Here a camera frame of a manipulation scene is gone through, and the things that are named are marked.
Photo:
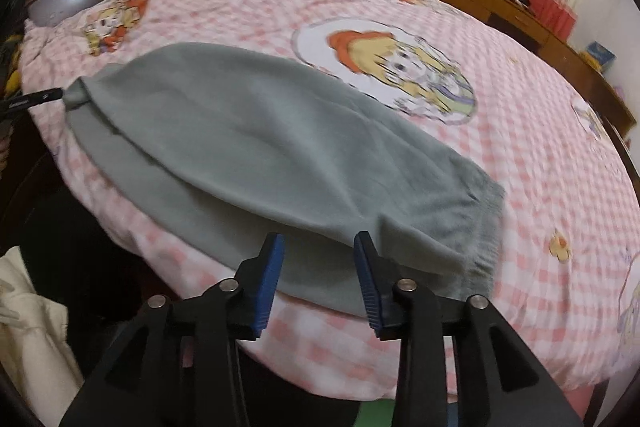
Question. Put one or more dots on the cream white sleeve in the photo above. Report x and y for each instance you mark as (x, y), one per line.
(34, 349)

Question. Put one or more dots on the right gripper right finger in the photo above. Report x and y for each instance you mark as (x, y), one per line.
(499, 380)

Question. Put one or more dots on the long wooden low cabinet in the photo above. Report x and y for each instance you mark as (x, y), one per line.
(524, 28)

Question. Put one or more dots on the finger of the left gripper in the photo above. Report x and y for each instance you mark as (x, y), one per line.
(30, 100)

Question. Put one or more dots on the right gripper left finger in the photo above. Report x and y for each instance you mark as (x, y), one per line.
(177, 364)

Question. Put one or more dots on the pink checkered bed sheet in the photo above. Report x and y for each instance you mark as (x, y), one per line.
(567, 277)

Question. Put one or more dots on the grey pants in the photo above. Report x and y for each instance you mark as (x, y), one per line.
(221, 146)

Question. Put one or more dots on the blue yellow book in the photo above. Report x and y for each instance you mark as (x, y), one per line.
(598, 56)

